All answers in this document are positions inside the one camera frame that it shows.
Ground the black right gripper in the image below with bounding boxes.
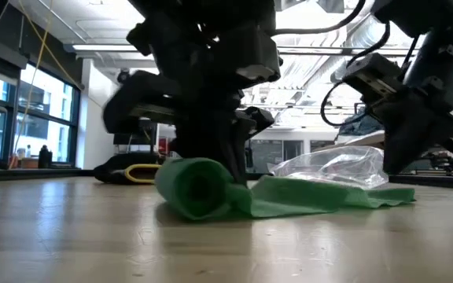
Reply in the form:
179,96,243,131
342,53,453,175

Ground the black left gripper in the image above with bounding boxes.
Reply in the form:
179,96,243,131
103,23,282,186

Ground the clear plastic bag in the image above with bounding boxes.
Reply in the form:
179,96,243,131
268,145,389,189

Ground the green elastic bandage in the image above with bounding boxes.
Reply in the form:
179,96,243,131
154,156,416,221

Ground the wooden workbench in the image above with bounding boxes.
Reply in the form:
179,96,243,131
334,130,387,153

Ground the blue cloth pile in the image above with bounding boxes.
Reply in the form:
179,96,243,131
338,108,385,137

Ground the large black monitor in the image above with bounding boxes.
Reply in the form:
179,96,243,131
112,132,159,146

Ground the black bag with yellow loop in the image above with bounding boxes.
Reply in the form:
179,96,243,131
93,152,163,186

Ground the long ceiling light strip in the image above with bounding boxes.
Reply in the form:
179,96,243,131
72,43,420,56

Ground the black bottle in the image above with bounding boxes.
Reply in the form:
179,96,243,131
38,145,53,169

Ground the large glass window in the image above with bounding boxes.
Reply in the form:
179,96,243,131
0,64,81,166

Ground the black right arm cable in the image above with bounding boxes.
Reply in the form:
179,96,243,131
319,21,392,127

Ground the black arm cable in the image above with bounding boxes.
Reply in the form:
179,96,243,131
273,0,368,36
319,21,392,127

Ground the silver air duct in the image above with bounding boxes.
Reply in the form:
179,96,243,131
330,15,420,83

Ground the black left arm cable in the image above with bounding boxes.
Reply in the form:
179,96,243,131
273,0,368,36

